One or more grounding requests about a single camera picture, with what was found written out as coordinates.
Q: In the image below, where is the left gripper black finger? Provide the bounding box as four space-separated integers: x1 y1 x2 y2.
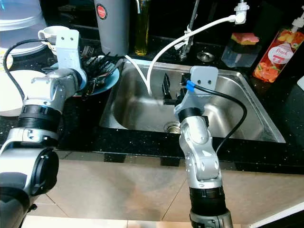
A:
87 76 109 95
91 55 118 72

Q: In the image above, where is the white bowl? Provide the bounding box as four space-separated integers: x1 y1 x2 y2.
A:
0 70 48 117

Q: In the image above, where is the metal kitchen faucet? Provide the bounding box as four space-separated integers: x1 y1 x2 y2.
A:
176 0 247 61

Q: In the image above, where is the light blue plate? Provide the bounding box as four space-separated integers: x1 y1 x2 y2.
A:
50 57 120 91

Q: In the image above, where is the silver metal fork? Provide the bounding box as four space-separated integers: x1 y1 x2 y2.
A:
80 44 95 60

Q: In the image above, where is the grey water jug red logo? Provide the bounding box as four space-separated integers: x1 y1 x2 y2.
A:
95 0 141 57

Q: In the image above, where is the metal sink drain strainer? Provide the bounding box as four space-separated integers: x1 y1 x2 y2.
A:
164 122 181 134

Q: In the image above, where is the stainless steel sink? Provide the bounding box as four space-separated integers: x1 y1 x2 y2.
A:
100 59 286 144

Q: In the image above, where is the yellow oil glass bottle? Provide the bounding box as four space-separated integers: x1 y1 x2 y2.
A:
133 0 151 57

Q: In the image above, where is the white tape strip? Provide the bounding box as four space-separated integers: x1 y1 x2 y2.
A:
181 28 193 41

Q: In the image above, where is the white cartoon cat mug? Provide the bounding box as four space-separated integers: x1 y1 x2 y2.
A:
38 26 72 53

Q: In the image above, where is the floral patterned plate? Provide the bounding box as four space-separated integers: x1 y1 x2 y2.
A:
0 47 14 73

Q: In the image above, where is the pink yellow sponge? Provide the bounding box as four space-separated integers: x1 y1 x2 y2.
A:
230 32 260 46

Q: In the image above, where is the clear plastic food cover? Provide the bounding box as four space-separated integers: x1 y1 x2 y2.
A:
0 0 48 53

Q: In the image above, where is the peach dish soap bottle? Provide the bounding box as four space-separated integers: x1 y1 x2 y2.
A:
253 12 304 84

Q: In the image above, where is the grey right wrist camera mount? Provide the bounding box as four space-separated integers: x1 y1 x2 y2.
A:
176 66 219 114

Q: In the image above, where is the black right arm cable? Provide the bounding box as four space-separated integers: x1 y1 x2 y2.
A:
188 81 248 155

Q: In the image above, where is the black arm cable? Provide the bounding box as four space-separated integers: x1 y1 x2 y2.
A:
188 81 248 155
2 39 60 103

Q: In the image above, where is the white flexible hose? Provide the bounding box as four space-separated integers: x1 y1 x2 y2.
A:
125 2 247 98

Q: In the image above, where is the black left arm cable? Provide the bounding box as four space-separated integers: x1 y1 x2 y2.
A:
2 39 60 103

